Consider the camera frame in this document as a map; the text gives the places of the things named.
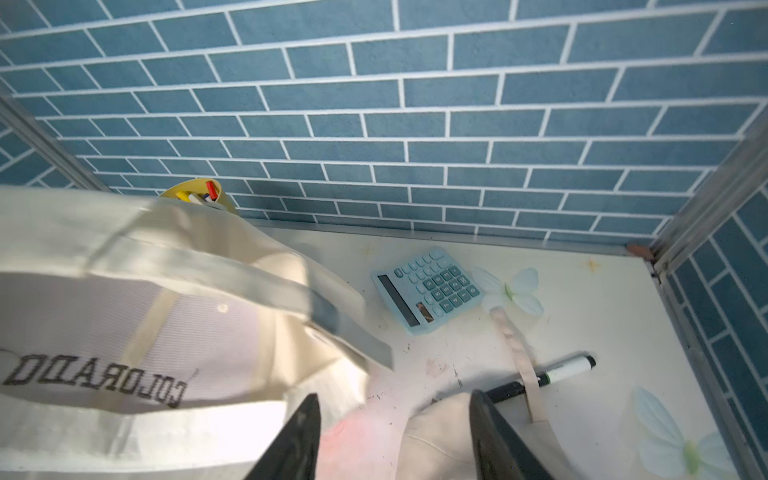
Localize yellow pen cup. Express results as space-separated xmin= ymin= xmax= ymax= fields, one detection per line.
xmin=161 ymin=178 xmax=237 ymax=214

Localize black white marker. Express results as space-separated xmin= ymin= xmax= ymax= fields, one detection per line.
xmin=485 ymin=355 xmax=597 ymax=404

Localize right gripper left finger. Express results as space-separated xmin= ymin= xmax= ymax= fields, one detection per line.
xmin=245 ymin=393 xmax=322 ymax=480

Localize beige Colorado cap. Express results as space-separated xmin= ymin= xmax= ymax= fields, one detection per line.
xmin=1 ymin=186 xmax=393 ymax=479
xmin=396 ymin=307 xmax=584 ymax=479

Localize light blue calculator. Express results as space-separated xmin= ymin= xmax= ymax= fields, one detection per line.
xmin=371 ymin=247 xmax=484 ymax=335

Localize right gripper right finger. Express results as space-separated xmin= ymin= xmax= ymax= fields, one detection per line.
xmin=469 ymin=390 xmax=553 ymax=480

